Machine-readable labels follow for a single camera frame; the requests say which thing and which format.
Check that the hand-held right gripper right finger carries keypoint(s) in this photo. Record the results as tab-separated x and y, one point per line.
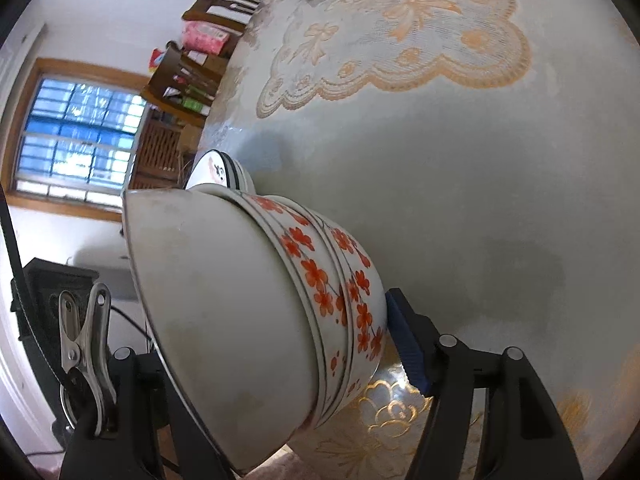
405	340

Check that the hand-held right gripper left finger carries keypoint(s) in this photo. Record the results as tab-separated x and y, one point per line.
142	390

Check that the white bowl red blossoms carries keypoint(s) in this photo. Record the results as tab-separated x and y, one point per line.
305	260
225	310
362	280

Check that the bird and blossom plate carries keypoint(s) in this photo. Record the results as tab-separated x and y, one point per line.
245	180

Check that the lotus flower plate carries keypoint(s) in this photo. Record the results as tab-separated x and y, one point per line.
212	170

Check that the metal spring clip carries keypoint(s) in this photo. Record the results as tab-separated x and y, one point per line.
75	330

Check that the black floor appliance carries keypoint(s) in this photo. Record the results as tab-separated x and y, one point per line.
45	290

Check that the wooden lattice shelf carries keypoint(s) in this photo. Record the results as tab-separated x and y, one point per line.
155	150

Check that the wood framed window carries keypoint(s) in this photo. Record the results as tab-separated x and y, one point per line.
75	135

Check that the red snack bag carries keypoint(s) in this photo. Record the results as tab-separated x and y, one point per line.
157	57

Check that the pink floral tissue package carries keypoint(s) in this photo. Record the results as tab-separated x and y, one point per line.
202	35

